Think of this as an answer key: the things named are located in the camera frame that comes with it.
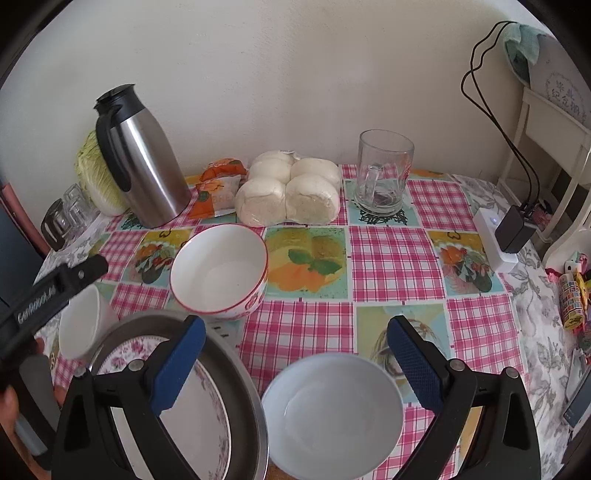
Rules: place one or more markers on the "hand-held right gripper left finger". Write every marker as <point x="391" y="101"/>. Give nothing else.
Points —
<point x="180" y="364"/>

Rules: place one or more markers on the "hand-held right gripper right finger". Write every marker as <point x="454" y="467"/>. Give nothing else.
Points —
<point x="413" y="364"/>

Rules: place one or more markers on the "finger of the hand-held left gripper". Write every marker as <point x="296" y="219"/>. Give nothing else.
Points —
<point x="81" y="272"/>

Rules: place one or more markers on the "small strawberry print bowl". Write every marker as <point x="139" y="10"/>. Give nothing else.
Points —
<point x="85" y="323"/>

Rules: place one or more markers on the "large stainless steel plate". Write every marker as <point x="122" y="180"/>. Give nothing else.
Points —
<point x="231" y="383"/>

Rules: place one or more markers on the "round pink floral plate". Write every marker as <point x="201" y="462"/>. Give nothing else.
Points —
<point x="124" y="355"/>

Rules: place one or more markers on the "plain white bowl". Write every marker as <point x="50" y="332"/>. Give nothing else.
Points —
<point x="332" y="415"/>

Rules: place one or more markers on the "large strawberry print bowl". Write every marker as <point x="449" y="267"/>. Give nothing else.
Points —
<point x="217" y="272"/>

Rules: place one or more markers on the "person's left hand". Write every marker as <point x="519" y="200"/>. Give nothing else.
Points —
<point x="7" y="408"/>

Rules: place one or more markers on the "glass pitcher with black lid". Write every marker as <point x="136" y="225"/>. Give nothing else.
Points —
<point x="55" y="226"/>

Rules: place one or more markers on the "clear glass tumbler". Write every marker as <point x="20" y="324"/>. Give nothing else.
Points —
<point x="75" y="196"/>
<point x="85" y="217"/>

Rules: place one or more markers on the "dark blue refrigerator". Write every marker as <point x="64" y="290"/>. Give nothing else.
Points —
<point x="14" y="240"/>

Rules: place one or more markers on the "napa cabbage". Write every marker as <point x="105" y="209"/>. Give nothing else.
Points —
<point x="90" y="175"/>

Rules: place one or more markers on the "pink checked tablecloth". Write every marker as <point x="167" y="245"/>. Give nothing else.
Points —
<point x="392" y="249"/>

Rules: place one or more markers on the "stainless steel thermos jug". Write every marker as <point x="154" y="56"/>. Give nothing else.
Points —
<point x="147" y="175"/>

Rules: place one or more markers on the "white power strip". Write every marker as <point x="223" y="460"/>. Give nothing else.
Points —
<point x="489" y="240"/>

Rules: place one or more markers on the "orange and white snack packet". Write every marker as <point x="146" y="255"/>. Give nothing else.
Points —
<point x="219" y="196"/>

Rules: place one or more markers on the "smartphone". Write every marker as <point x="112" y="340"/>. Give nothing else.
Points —
<point x="576" y="404"/>

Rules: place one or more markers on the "black charger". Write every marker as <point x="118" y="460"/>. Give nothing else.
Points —
<point x="512" y="228"/>

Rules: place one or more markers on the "colourful candy tube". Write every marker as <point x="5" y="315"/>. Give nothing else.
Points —
<point x="571" y="300"/>

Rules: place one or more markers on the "clear glass mug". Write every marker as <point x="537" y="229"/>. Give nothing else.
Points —
<point x="383" y="194"/>

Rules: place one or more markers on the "bag of steamed buns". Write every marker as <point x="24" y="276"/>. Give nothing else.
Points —
<point x="286" y="194"/>

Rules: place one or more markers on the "white wooden chair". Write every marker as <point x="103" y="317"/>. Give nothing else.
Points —
<point x="549" y="124"/>

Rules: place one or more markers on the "grey printed cushion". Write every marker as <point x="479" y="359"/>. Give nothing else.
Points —
<point x="561" y="87"/>

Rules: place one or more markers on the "teal cloth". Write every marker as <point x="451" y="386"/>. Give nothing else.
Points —
<point x="521" y="50"/>

